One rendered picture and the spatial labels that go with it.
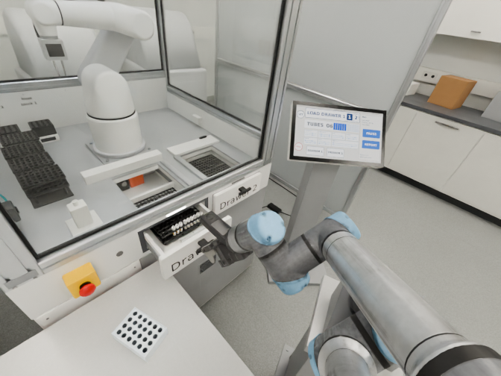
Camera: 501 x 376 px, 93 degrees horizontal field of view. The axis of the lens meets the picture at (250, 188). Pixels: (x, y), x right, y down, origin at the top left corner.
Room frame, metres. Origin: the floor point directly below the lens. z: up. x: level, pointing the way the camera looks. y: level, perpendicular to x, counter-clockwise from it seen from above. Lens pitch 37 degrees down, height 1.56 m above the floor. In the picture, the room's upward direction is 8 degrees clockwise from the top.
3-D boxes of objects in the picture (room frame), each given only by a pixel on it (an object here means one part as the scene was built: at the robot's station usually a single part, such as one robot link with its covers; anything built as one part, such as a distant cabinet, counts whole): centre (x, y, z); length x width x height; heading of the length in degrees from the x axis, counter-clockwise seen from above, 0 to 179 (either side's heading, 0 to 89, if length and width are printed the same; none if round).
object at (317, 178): (1.22, -0.42, 0.51); 0.50 x 0.45 x 1.02; 6
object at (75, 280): (0.34, 0.45, 0.88); 0.07 x 0.05 x 0.07; 141
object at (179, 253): (0.53, 0.15, 0.87); 0.29 x 0.02 x 0.11; 141
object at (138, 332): (0.26, 0.26, 0.78); 0.12 x 0.08 x 0.04; 69
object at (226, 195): (0.85, 0.05, 0.87); 0.29 x 0.02 x 0.11; 141
